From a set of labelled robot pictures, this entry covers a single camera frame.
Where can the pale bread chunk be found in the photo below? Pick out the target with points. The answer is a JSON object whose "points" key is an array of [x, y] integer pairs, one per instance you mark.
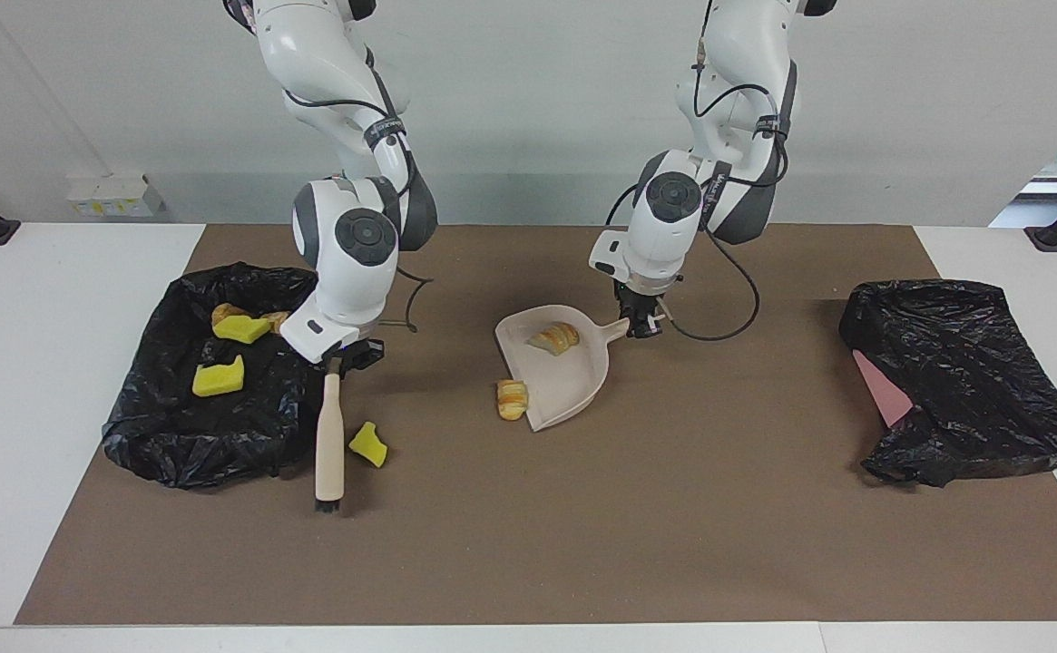
{"points": [[272, 322]]}

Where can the yellow sponge piece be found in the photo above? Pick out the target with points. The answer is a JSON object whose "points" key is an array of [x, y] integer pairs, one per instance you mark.
{"points": [[242, 330], [369, 444], [217, 379]]}

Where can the white wall socket box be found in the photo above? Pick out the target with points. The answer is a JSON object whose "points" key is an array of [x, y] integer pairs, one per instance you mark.
{"points": [[115, 195]]}

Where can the brown table mat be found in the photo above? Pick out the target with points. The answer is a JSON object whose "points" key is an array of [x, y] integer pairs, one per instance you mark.
{"points": [[528, 562]]}

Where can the beige hand brush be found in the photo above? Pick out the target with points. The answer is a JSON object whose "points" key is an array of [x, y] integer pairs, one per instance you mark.
{"points": [[329, 444]]}

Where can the tan bread slice chunk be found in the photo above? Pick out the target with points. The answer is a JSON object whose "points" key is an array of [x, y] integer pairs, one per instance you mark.
{"points": [[512, 399], [553, 339]]}

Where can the brown bread roll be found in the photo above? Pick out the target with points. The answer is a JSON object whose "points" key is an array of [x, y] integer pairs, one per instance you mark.
{"points": [[227, 311]]}

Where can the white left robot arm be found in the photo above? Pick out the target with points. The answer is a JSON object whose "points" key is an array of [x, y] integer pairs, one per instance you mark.
{"points": [[664, 227]]}

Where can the crumpled black trash bag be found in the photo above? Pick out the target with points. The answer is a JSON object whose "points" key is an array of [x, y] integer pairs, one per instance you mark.
{"points": [[973, 381]]}

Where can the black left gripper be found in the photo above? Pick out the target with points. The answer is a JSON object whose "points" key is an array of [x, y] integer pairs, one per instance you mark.
{"points": [[641, 299]]}

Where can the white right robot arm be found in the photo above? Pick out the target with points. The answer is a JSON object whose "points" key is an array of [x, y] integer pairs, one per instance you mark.
{"points": [[351, 272]]}

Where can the black bag lined bin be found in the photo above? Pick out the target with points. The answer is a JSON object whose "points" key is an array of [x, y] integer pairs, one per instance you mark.
{"points": [[174, 435]]}

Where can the beige plastic dustpan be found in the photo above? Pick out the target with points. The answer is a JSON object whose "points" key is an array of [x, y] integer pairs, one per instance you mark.
{"points": [[564, 381]]}

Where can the pink plastic bin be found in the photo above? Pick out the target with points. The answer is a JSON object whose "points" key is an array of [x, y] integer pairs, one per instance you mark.
{"points": [[886, 394]]}

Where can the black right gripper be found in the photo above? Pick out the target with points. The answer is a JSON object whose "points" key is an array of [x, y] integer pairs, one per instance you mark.
{"points": [[356, 349]]}

